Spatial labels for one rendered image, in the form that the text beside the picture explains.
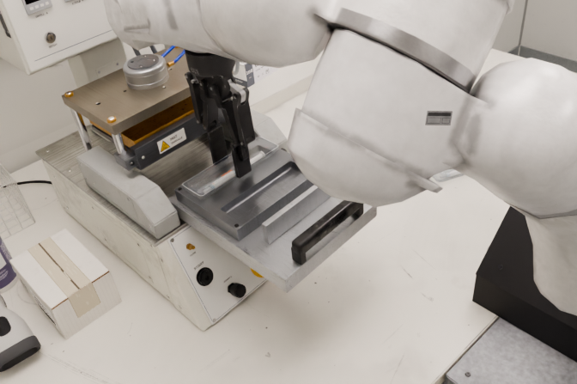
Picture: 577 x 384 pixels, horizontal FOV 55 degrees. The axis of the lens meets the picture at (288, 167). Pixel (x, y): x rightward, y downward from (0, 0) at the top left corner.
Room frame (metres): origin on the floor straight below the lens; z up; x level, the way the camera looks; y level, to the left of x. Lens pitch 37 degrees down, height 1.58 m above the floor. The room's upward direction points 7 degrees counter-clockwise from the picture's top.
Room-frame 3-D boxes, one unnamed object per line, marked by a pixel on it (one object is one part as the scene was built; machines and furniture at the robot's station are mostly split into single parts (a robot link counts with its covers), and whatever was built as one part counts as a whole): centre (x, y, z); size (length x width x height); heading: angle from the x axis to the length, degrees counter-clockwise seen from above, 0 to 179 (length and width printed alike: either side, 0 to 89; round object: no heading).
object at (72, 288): (0.78, 0.46, 0.80); 0.19 x 0.13 x 0.09; 38
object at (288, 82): (1.72, -0.12, 0.77); 0.84 x 0.30 x 0.04; 128
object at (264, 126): (1.01, 0.09, 0.97); 0.26 x 0.05 x 0.07; 42
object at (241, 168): (0.78, 0.08, 1.04); 0.03 x 0.01 x 0.07; 132
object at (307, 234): (0.64, -0.05, 0.99); 0.15 x 0.02 x 0.04; 132
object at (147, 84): (1.01, 0.25, 1.08); 0.31 x 0.24 x 0.13; 132
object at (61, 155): (1.00, 0.27, 0.93); 0.46 x 0.35 x 0.01; 42
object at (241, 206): (0.78, 0.07, 0.98); 0.20 x 0.17 x 0.03; 132
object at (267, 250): (0.74, 0.04, 0.97); 0.30 x 0.22 x 0.08; 42
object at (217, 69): (0.81, 0.10, 1.19); 0.08 x 0.08 x 0.09
